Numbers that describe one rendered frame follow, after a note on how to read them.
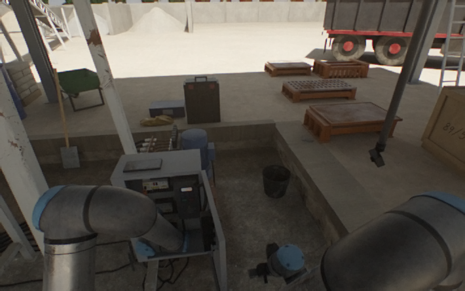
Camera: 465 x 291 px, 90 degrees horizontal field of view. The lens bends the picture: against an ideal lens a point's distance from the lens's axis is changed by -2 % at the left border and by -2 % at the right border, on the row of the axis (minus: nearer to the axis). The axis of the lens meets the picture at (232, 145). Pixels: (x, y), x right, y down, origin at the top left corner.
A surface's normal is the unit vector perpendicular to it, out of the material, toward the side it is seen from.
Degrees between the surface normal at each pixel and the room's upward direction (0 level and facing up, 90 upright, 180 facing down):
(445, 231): 25
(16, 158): 81
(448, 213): 13
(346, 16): 90
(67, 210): 50
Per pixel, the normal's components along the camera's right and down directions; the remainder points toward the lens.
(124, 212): 0.68, -0.18
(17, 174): 0.14, 0.34
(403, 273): -0.30, -0.10
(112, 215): 0.45, -0.02
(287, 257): 0.15, -0.68
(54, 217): -0.03, -0.08
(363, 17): -0.43, 0.45
